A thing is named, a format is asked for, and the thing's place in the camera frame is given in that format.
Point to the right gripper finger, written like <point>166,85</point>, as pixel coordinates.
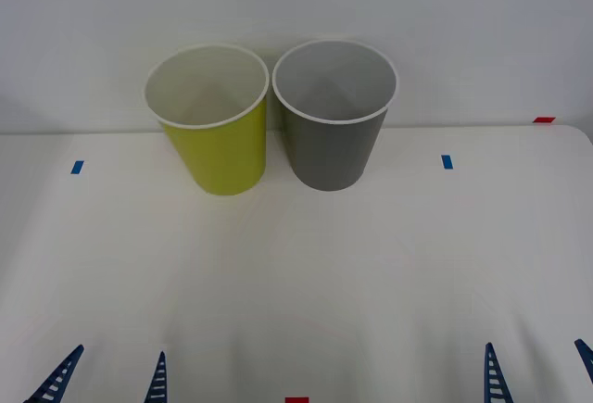
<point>586,353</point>
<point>494,375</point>

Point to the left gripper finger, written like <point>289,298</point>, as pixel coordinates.
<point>58,380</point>
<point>157,382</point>

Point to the yellow-green plastic bin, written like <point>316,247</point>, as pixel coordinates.
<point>227,157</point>

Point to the grey plastic bin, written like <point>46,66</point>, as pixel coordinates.
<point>331,153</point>

